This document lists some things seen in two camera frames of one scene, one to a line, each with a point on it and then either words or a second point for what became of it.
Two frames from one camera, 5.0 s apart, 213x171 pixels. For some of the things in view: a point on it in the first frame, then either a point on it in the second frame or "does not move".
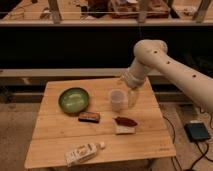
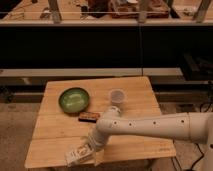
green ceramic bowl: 73,100 does not move
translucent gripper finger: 133,97 -> 99,157
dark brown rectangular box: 89,116 does not move
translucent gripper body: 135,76 -> 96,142
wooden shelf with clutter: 106,12 does not move
